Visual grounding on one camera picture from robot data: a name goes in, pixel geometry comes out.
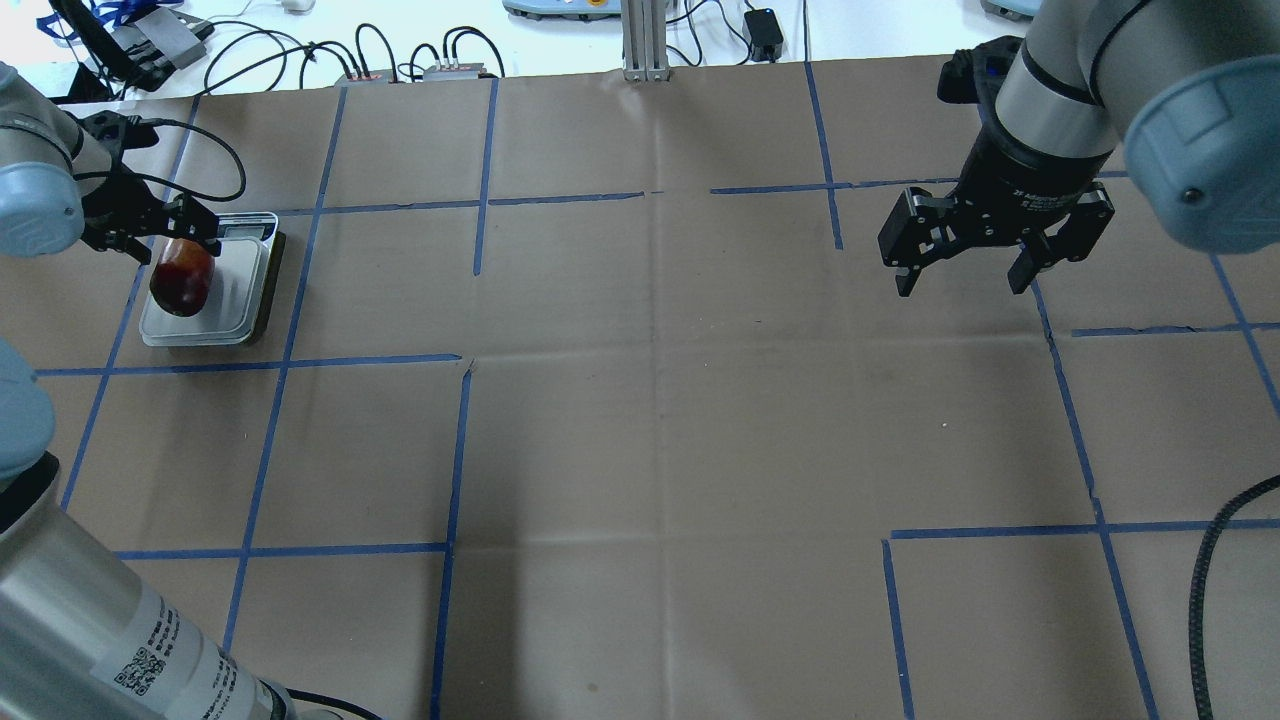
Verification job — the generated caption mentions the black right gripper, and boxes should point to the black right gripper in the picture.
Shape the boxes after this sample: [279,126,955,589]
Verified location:
[878,129,1116,299]

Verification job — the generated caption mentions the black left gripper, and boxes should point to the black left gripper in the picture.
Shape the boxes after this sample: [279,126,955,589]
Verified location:
[78,167,221,263]

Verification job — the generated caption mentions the red yellow mango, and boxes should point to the red yellow mango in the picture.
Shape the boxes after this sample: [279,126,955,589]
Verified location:
[148,238,215,316]

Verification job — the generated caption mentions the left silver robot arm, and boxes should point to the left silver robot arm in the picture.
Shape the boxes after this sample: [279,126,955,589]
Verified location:
[1,65,371,719]

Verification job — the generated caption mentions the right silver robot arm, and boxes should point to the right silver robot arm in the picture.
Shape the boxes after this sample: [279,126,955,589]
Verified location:
[878,1,1279,297]

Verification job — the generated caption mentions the silver digital kitchen scale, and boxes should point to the silver digital kitchen scale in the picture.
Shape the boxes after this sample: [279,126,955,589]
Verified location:
[138,211,285,348]

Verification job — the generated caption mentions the black power adapter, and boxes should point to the black power adapter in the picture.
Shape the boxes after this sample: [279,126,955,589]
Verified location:
[742,8,785,63]

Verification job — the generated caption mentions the grey usb hub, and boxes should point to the grey usb hub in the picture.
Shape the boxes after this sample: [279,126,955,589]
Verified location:
[417,63,493,82]

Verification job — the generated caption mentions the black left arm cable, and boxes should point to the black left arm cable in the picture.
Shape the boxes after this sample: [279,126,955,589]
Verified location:
[76,118,248,202]

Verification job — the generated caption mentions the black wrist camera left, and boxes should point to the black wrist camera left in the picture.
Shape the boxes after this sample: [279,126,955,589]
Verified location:
[77,111,160,163]

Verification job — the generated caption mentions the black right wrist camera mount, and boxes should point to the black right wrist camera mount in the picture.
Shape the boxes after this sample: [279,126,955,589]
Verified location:
[936,36,1023,114]

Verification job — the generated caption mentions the aluminium frame post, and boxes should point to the aluminium frame post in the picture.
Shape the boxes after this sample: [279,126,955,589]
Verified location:
[620,0,671,83]

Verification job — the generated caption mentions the black braided right cable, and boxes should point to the black braided right cable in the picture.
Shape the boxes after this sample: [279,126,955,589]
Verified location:
[1190,474,1280,720]

